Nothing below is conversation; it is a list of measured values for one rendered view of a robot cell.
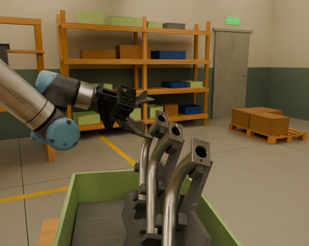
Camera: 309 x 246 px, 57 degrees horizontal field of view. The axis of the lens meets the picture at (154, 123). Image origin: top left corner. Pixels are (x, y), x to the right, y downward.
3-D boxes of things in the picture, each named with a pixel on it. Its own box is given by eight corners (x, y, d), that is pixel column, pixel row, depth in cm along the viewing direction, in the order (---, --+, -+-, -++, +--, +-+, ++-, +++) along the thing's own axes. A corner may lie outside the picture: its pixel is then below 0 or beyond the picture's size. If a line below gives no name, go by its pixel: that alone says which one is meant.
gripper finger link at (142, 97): (160, 91, 90) (137, 97, 84) (152, 102, 94) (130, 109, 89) (155, 84, 91) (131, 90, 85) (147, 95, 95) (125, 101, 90)
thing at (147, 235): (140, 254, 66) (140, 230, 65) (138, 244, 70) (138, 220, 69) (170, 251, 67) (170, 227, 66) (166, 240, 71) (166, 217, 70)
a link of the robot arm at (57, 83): (34, 97, 81) (42, 68, 81) (72, 108, 84) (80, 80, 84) (30, 98, 73) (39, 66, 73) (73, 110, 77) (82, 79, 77)
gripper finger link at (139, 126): (153, 135, 79) (129, 112, 80) (145, 145, 84) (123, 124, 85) (159, 130, 81) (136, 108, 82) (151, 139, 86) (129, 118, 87)
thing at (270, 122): (228, 129, 591) (229, 108, 582) (260, 126, 620) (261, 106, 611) (271, 144, 482) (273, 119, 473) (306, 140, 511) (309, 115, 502)
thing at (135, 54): (207, 125, 632) (212, 19, 586) (68, 141, 501) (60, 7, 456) (194, 121, 679) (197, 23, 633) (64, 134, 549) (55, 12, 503)
